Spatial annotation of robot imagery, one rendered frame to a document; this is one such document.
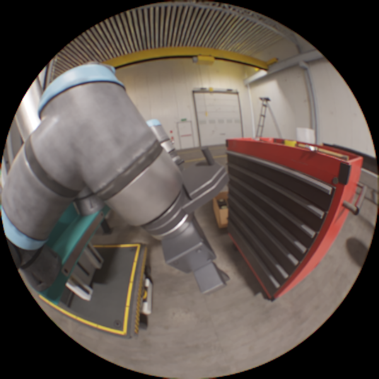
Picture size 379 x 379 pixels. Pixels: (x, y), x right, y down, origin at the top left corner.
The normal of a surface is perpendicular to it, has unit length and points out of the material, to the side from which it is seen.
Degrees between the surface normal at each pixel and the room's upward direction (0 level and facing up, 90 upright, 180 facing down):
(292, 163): 90
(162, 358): 0
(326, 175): 90
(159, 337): 0
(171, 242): 25
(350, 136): 90
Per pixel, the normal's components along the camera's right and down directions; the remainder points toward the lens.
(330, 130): -0.97, 0.19
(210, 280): -0.47, -0.70
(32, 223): 0.68, 0.61
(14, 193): 0.41, 0.15
